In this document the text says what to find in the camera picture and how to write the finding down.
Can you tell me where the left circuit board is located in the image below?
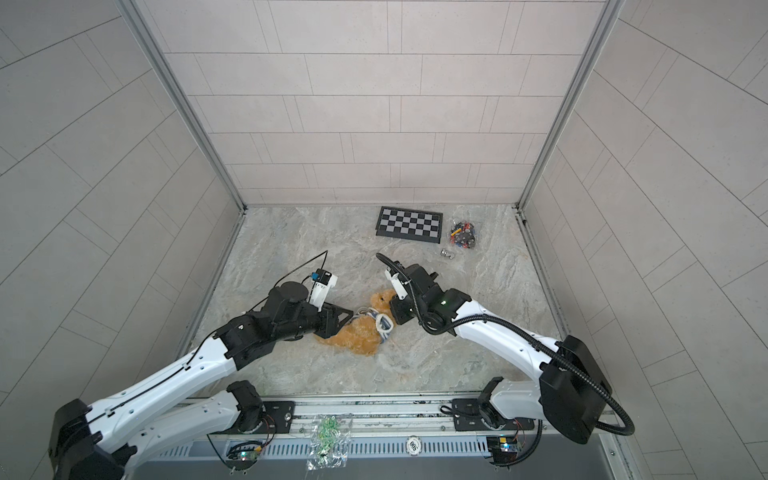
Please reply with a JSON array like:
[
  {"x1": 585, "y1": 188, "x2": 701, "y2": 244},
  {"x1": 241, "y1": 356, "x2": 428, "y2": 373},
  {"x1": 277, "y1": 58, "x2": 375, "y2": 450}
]
[{"x1": 226, "y1": 440, "x2": 265, "y2": 471}]

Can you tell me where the aluminium mounting rail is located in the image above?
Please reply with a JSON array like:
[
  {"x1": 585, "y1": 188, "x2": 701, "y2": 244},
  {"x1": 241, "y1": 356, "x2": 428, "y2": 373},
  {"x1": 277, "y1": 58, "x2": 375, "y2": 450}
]
[{"x1": 116, "y1": 392, "x2": 622, "y2": 444}]

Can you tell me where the brown teddy bear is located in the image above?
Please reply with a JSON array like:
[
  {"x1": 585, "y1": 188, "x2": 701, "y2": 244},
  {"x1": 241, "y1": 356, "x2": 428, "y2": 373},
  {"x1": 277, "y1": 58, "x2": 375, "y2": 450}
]
[{"x1": 317, "y1": 289, "x2": 396, "y2": 356}]

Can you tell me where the bag of colourful small parts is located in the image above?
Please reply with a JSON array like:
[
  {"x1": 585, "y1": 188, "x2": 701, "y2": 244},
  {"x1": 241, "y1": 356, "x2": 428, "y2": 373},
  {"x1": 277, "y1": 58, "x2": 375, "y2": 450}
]
[{"x1": 449, "y1": 221, "x2": 477, "y2": 249}]

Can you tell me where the round white sticker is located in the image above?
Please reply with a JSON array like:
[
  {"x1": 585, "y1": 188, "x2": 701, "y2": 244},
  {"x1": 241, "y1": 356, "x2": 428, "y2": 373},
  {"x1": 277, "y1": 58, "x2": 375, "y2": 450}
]
[{"x1": 405, "y1": 436, "x2": 423, "y2": 456}]

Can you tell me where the right circuit board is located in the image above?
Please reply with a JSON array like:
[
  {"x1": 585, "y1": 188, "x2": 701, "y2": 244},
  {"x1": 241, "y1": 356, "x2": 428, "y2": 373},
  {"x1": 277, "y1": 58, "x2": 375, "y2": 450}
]
[{"x1": 486, "y1": 436, "x2": 520, "y2": 467}]

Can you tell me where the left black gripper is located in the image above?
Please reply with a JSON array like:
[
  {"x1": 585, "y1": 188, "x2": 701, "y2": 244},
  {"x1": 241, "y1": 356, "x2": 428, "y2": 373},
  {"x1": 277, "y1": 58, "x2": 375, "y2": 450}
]
[{"x1": 273, "y1": 301, "x2": 357, "y2": 344}]

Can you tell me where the black white chessboard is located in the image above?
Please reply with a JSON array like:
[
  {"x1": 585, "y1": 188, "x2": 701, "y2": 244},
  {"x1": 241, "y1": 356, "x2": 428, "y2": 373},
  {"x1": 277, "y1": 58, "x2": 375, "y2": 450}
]
[{"x1": 375, "y1": 206, "x2": 443, "y2": 244}]

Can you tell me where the blue white striped sweater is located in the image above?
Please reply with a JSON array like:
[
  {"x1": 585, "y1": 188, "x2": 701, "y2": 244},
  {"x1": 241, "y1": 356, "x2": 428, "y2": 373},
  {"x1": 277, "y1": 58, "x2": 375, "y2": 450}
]
[{"x1": 356, "y1": 307, "x2": 395, "y2": 343}]

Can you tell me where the circuit board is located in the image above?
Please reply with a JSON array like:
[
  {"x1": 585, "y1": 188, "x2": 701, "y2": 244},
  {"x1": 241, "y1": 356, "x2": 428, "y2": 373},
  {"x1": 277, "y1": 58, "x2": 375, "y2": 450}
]
[
  {"x1": 486, "y1": 436, "x2": 520, "y2": 467},
  {"x1": 226, "y1": 440, "x2": 265, "y2": 471}
]

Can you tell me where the black corrugated cable hose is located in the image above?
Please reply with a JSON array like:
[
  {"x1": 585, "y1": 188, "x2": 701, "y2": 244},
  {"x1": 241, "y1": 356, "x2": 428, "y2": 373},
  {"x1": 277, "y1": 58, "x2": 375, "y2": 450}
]
[{"x1": 375, "y1": 251, "x2": 636, "y2": 468}]

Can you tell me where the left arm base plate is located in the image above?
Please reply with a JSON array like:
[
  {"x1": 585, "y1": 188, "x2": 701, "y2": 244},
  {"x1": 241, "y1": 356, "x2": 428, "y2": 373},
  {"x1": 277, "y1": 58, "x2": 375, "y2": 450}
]
[{"x1": 214, "y1": 401, "x2": 296, "y2": 435}]

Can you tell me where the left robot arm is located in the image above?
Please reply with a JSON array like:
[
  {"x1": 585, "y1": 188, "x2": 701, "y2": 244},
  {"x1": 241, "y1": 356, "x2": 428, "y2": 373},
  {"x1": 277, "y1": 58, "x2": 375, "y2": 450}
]
[{"x1": 48, "y1": 281, "x2": 354, "y2": 479}]

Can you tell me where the clear bag with green parts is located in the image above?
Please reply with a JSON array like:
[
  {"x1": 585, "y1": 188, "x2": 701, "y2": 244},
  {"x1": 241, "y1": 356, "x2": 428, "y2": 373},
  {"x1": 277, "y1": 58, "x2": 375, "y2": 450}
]
[{"x1": 307, "y1": 414, "x2": 353, "y2": 471}]

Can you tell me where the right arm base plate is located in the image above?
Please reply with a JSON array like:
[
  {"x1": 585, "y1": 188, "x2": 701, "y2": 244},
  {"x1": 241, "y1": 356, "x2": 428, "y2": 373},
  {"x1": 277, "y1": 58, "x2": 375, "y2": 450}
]
[{"x1": 448, "y1": 398, "x2": 537, "y2": 433}]

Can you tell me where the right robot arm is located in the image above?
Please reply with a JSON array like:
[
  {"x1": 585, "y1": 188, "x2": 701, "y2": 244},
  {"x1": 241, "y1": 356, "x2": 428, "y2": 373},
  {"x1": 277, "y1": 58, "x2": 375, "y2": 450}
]
[{"x1": 377, "y1": 254, "x2": 634, "y2": 444}]

